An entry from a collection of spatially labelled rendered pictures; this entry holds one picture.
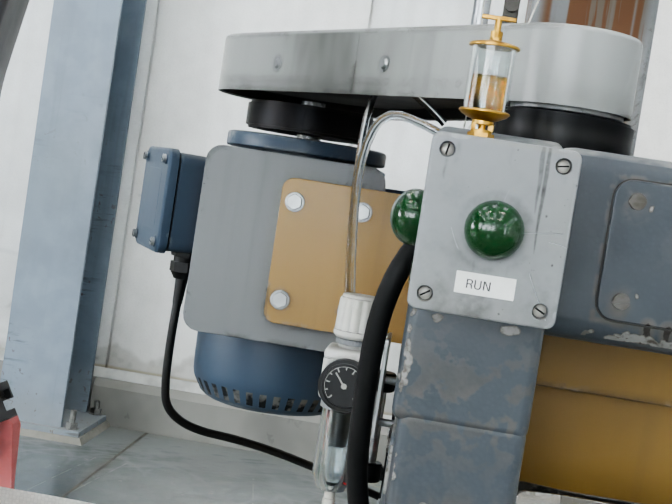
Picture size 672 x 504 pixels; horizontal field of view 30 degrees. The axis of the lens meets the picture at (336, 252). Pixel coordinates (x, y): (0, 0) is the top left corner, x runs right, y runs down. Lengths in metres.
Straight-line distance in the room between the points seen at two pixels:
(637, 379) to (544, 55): 0.26
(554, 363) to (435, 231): 0.32
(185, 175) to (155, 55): 4.96
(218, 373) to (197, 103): 4.88
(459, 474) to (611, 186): 0.17
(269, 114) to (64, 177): 4.54
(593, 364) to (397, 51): 0.27
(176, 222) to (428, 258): 0.50
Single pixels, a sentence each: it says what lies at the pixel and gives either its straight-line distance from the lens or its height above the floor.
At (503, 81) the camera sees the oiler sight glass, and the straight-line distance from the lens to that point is 0.71.
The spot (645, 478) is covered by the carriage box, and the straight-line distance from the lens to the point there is 1.00.
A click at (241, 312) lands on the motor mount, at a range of 1.08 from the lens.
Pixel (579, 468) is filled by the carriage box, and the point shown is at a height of 1.11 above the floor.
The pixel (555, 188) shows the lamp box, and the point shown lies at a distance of 0.63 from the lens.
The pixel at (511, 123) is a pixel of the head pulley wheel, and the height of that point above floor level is 1.35.
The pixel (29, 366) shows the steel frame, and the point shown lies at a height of 0.30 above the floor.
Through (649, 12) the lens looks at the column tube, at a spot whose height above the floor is 1.49.
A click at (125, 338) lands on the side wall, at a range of 6.08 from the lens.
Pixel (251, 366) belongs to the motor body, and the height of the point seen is 1.13.
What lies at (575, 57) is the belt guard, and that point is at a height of 1.40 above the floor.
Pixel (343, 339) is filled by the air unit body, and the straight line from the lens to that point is 0.90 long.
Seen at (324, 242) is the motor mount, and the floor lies 1.25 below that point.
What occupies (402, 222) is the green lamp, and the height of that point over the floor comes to 1.28.
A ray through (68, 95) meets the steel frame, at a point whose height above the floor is 1.51.
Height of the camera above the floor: 1.30
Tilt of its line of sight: 3 degrees down
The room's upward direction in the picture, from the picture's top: 9 degrees clockwise
